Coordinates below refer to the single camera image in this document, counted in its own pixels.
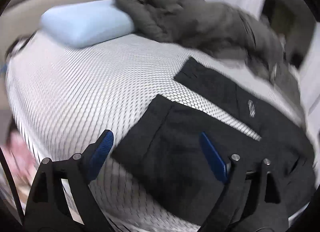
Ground dark grey duvet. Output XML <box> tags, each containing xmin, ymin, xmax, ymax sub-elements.
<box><xmin>116</xmin><ymin>0</ymin><xmax>303</xmax><ymax>112</ymax></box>

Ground black pants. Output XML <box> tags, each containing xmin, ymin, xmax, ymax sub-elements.
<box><xmin>112</xmin><ymin>58</ymin><xmax>315</xmax><ymax>226</ymax></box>

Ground light blue pillow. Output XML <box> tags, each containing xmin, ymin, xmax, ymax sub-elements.
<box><xmin>40</xmin><ymin>0</ymin><xmax>135</xmax><ymax>49</ymax></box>

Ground white honeycomb mattress cover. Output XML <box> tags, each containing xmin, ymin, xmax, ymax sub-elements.
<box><xmin>4</xmin><ymin>31</ymin><xmax>306</xmax><ymax>232</ymax></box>

